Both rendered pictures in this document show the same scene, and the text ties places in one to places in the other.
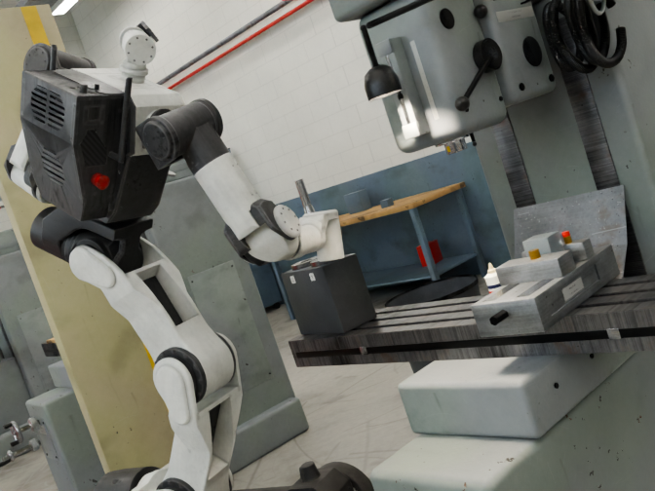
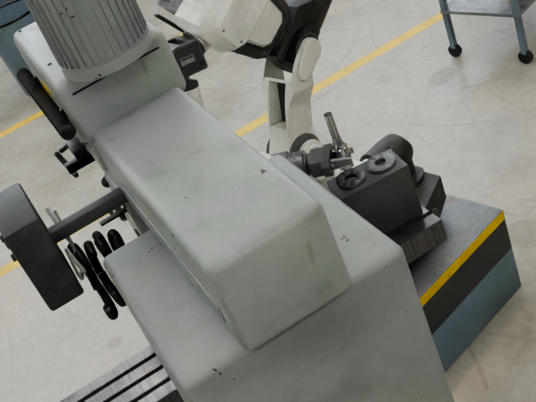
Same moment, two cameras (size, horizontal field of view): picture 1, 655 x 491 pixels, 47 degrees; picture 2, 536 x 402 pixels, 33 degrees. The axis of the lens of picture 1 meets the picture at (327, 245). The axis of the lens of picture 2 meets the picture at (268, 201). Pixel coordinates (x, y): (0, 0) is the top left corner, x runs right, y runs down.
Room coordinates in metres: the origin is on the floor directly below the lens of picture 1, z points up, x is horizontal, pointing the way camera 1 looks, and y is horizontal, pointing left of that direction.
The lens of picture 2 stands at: (2.83, -2.03, 2.56)
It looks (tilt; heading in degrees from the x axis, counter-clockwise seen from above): 33 degrees down; 117
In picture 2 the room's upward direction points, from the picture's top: 23 degrees counter-clockwise
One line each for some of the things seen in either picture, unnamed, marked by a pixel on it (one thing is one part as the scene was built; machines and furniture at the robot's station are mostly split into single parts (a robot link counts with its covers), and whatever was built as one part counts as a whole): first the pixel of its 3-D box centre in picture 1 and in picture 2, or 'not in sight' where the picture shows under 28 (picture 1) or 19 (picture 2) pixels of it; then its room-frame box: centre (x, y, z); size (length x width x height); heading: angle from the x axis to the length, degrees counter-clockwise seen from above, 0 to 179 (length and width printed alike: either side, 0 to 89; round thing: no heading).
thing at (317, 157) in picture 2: not in sight; (313, 163); (1.98, 0.01, 1.19); 0.13 x 0.12 x 0.10; 97
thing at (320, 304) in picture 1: (327, 292); (374, 195); (2.11, 0.04, 1.01); 0.22 x 0.12 x 0.20; 34
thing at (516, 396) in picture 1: (524, 362); not in sight; (1.70, -0.34, 0.77); 0.50 x 0.35 x 0.12; 131
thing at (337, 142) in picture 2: (305, 199); (333, 130); (2.07, 0.02, 1.28); 0.03 x 0.03 x 0.11
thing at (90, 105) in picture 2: not in sight; (94, 60); (1.71, -0.35, 1.81); 0.47 x 0.26 x 0.16; 131
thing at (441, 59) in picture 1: (432, 69); not in sight; (1.70, -0.35, 1.47); 0.21 x 0.19 x 0.32; 41
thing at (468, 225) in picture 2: not in sight; (384, 286); (1.86, 0.52, 0.20); 0.78 x 0.68 x 0.40; 58
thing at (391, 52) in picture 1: (403, 88); not in sight; (1.63, -0.26, 1.45); 0.04 x 0.04 x 0.21; 41
